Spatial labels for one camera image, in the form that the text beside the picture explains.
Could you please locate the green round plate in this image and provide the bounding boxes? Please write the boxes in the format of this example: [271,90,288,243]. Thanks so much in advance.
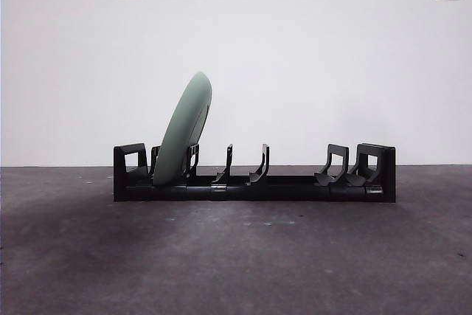
[152,70,214,186]

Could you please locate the black plate rack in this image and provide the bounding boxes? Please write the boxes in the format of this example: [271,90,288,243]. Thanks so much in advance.
[113,142,397,204]

